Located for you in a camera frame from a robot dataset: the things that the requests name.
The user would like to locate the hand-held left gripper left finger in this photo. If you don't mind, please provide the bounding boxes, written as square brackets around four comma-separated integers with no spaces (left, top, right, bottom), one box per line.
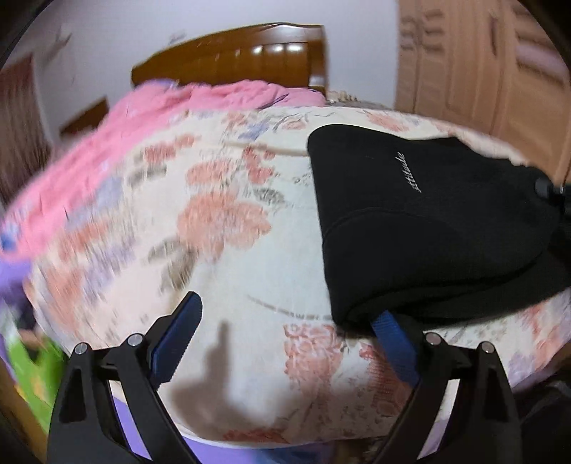
[48,291,203,464]

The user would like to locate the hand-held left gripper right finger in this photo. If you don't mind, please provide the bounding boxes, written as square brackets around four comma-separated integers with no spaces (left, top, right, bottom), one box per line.
[371,310,522,464]

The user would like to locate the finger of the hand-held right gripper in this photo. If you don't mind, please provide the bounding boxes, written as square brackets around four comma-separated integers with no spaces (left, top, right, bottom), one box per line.
[534,175,571,199]

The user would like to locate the black pants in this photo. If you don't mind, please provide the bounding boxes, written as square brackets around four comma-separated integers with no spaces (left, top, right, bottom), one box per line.
[307,125,571,333]

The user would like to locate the floral bedsheet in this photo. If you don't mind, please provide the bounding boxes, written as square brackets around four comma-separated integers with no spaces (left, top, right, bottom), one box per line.
[27,100,571,447]

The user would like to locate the purple bed skirt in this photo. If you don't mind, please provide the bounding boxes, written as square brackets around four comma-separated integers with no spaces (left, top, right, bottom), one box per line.
[109,393,442,464]

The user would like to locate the light wooden wardrobe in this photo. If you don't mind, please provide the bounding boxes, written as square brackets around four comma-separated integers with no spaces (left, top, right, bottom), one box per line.
[395,0,571,179]

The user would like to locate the green object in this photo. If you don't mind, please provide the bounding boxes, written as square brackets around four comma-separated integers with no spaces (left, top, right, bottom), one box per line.
[6,330,67,429]

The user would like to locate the purple cloth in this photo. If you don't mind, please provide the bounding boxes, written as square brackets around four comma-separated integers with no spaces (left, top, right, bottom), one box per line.
[0,261,35,311]

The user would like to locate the pink quilt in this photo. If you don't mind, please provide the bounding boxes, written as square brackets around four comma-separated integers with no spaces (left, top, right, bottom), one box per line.
[0,79,326,264]

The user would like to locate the nightstand with floral cover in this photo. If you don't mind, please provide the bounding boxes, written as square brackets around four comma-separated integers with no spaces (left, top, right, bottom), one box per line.
[328,89,393,108]

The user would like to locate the brown curtain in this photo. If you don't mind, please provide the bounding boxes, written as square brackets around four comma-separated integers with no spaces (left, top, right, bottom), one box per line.
[0,54,52,206]

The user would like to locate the wooden headboard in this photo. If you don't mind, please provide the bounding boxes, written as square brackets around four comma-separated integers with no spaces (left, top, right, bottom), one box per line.
[131,23,328,96]

